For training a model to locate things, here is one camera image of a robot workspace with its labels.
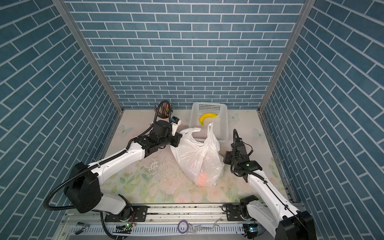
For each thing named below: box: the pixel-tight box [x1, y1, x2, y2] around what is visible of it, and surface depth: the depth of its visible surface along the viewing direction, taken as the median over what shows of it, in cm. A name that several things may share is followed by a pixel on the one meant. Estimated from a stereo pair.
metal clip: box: [74, 222, 90, 235], surface depth 70 cm
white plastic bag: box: [170, 122, 225, 187], surface depth 82 cm
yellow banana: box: [199, 113, 219, 126], surface depth 117 cm
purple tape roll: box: [177, 220, 189, 234], surface depth 72 cm
